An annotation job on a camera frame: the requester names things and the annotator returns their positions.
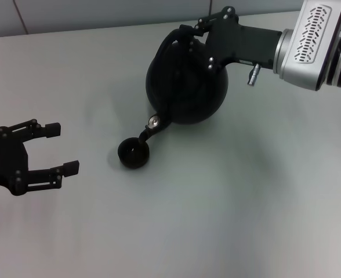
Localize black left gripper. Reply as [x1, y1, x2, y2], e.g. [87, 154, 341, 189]
[0, 119, 81, 197]

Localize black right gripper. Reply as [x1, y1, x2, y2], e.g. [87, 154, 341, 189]
[178, 6, 285, 73]

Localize black round teapot with handle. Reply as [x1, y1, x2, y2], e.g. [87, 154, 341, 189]
[139, 27, 230, 145]

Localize small black teacup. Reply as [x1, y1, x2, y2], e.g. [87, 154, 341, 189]
[117, 136, 150, 169]

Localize right wrist cable with plug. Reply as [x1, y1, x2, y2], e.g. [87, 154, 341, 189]
[247, 63, 262, 86]

